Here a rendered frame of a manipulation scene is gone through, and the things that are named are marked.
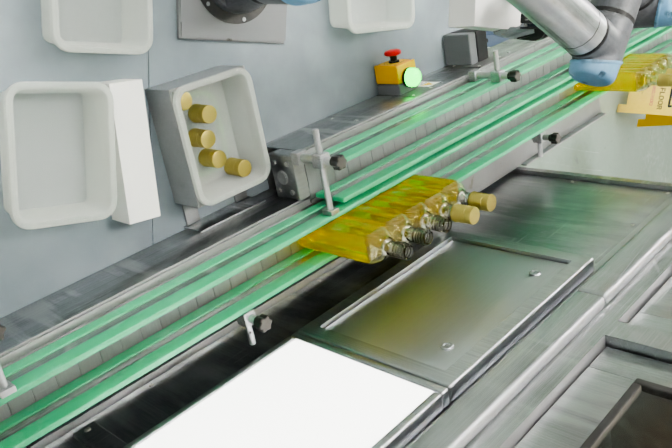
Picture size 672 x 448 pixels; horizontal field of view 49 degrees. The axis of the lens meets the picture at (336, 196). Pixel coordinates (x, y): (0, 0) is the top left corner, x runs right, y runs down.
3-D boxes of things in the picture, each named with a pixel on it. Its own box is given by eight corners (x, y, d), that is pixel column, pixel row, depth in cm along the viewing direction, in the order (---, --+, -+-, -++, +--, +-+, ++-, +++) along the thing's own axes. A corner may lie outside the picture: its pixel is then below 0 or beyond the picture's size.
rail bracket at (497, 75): (465, 82, 180) (514, 83, 171) (462, 52, 177) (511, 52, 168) (475, 78, 182) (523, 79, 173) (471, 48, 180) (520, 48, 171)
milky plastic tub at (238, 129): (175, 204, 139) (202, 210, 133) (144, 88, 132) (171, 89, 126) (245, 172, 150) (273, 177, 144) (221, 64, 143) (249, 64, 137)
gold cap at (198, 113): (185, 106, 137) (199, 107, 133) (201, 101, 139) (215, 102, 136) (190, 125, 138) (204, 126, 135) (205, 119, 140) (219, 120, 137)
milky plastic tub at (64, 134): (-10, 223, 117) (13, 232, 111) (-19, 80, 114) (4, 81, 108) (93, 210, 130) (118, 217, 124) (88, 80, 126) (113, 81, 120)
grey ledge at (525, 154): (383, 227, 179) (420, 235, 171) (378, 194, 176) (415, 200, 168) (572, 112, 239) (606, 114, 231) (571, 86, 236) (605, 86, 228)
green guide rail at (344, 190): (315, 197, 147) (344, 203, 142) (314, 193, 147) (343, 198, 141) (667, 14, 258) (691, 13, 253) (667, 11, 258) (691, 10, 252)
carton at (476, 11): (449, -6, 143) (475, -8, 138) (515, 4, 159) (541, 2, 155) (448, 27, 144) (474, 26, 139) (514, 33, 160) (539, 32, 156)
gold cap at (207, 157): (196, 151, 139) (210, 153, 136) (211, 145, 142) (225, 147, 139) (200, 169, 141) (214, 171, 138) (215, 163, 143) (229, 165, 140)
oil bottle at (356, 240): (298, 247, 146) (380, 268, 131) (293, 221, 144) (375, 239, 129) (318, 236, 150) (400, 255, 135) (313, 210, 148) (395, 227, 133)
